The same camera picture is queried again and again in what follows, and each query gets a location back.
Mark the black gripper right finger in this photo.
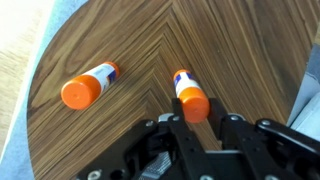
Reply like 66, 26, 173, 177
208, 98, 267, 180

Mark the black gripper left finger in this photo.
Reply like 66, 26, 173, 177
170, 98, 215, 180

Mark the orange-capped glue stick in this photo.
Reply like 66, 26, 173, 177
60, 62, 120, 110
173, 69, 210, 123

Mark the walnut side table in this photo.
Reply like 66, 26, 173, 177
27, 0, 320, 180

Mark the grey floor rug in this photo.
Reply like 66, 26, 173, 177
0, 0, 88, 180

